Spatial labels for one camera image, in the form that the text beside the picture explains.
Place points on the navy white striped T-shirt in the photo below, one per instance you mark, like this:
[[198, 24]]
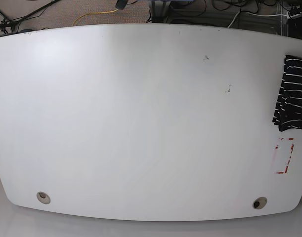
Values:
[[288, 109]]

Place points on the red tape corner marks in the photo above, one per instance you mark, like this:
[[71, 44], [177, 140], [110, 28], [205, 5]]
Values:
[[282, 155]]

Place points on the white power strip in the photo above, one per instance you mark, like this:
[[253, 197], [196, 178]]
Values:
[[295, 12]]

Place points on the aluminium frame base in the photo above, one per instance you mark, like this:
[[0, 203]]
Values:
[[170, 11]]

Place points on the left table cable grommet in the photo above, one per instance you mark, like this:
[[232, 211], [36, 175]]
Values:
[[43, 198]]

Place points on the table cable grommet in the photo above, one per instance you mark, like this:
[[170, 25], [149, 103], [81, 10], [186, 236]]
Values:
[[43, 198], [260, 203]]

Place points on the right table cable grommet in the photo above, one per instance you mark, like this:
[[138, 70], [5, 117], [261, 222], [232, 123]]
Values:
[[260, 203]]

